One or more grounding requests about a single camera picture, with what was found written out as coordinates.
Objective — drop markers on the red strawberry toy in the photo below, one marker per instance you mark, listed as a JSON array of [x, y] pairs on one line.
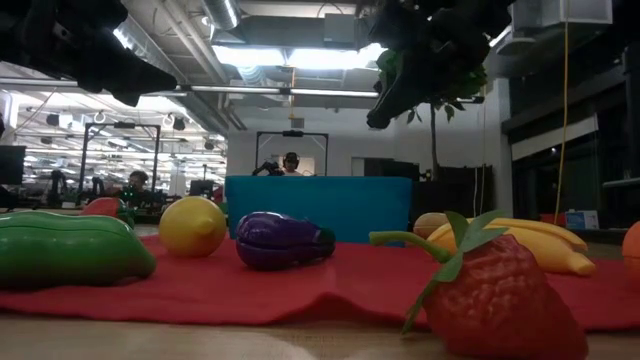
[[500, 300]]

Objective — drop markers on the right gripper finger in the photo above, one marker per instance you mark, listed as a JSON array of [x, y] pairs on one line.
[[390, 107]]

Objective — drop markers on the black monitor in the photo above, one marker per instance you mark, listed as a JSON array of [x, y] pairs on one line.
[[12, 165]]

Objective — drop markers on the red bin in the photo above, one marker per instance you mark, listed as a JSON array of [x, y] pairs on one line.
[[552, 220]]

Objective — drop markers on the blue white box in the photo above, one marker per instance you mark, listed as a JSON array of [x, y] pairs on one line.
[[582, 220]]

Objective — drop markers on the orange fruit toy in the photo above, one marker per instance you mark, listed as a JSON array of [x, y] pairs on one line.
[[632, 245]]

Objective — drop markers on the green artificial plant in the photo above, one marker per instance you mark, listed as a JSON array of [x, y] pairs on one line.
[[433, 145]]

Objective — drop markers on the ceiling light panel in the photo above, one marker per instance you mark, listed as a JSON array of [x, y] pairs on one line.
[[260, 56]]

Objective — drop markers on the black gantry frame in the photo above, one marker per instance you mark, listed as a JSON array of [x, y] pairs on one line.
[[120, 125], [292, 133]]

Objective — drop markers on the person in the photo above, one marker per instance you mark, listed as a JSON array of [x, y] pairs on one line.
[[291, 161], [137, 180]]

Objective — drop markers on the ceiling light strip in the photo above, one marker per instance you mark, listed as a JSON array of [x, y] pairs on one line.
[[325, 93]]

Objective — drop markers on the tan potato toy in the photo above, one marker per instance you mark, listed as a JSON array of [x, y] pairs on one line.
[[427, 224]]

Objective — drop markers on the yellow lemon toy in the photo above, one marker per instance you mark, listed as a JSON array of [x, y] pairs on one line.
[[192, 227]]

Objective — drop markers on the red cloth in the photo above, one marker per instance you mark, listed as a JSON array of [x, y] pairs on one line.
[[350, 285]]

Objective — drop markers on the blue plastic tupperware container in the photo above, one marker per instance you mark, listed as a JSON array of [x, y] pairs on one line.
[[325, 205]]

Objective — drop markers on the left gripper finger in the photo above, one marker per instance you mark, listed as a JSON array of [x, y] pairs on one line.
[[125, 92], [145, 75]]

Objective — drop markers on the purple eggplant toy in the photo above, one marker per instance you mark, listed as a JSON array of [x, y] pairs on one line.
[[280, 240]]

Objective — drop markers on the grey ceiling box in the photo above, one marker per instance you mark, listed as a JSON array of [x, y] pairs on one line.
[[340, 27]]

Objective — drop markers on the green cucumber toy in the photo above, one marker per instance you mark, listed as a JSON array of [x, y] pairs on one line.
[[65, 250]]

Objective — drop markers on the round silver air duct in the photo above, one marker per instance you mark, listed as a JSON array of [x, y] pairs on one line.
[[222, 12]]

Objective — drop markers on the yellow banana toy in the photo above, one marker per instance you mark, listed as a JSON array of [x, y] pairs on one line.
[[545, 245]]

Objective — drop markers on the black plant pot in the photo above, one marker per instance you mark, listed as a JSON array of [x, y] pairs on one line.
[[440, 205]]

